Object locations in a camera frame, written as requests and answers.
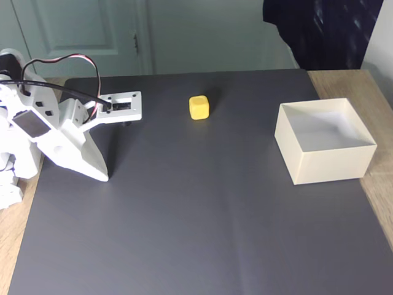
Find yellow cube block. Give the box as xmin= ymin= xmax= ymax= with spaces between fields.
xmin=189 ymin=95 xmax=211 ymax=120

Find dark grey table mat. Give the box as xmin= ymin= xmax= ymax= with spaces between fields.
xmin=6 ymin=69 xmax=393 ymax=295

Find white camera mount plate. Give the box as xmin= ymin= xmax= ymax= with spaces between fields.
xmin=60 ymin=91 xmax=142 ymax=129

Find white open box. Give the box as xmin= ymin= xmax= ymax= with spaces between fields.
xmin=274 ymin=97 xmax=378 ymax=186

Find red black servo wire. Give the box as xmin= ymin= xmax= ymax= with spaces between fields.
xmin=20 ymin=53 xmax=103 ymax=119

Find black hanging cloth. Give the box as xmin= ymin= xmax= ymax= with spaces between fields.
xmin=262 ymin=0 xmax=384 ymax=71

